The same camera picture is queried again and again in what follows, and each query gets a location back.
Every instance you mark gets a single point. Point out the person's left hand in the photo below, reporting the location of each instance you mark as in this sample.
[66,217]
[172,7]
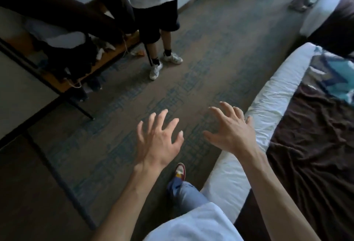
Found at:
[156,149]

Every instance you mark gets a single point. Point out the person's right hand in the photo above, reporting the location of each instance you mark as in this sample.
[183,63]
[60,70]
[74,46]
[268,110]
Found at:
[237,135]

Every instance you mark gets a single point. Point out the white bed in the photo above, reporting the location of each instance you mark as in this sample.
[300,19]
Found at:
[318,5]
[271,105]

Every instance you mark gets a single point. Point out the person's left forearm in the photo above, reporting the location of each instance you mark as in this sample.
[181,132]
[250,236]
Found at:
[124,210]

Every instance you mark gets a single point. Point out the person's multicoloured sneaker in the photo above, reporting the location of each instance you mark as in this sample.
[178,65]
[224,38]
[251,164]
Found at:
[180,171]

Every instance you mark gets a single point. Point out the person's blue jeans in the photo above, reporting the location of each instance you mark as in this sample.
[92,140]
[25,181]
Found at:
[188,196]

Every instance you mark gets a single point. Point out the brown teal patterned bed runner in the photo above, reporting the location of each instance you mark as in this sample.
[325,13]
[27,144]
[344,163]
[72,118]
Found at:
[309,152]

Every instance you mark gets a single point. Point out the person's white shirt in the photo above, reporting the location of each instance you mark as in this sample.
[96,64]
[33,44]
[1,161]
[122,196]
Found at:
[193,224]

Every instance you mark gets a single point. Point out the dark shoe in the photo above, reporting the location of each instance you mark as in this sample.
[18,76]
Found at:
[92,84]

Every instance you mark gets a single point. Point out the orange wrapper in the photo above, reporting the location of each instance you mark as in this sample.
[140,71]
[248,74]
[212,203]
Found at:
[138,53]

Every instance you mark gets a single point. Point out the white partition panel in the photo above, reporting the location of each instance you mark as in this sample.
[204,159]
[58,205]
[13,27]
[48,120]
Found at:
[22,97]

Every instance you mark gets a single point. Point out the white bag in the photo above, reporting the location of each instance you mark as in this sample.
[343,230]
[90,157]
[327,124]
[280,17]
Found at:
[55,37]

